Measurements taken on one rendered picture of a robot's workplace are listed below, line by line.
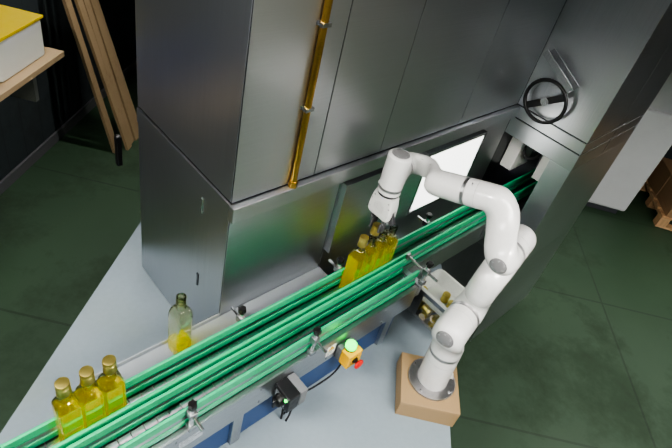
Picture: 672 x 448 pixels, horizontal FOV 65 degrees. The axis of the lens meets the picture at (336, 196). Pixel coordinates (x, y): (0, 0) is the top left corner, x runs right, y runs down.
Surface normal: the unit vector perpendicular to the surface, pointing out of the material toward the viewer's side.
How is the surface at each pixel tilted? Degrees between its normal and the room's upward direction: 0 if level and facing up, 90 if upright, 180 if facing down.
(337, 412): 0
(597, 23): 90
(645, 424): 0
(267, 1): 90
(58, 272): 0
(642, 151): 90
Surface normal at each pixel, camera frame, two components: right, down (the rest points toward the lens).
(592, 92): -0.73, 0.29
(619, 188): -0.17, 0.58
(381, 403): 0.20, -0.77
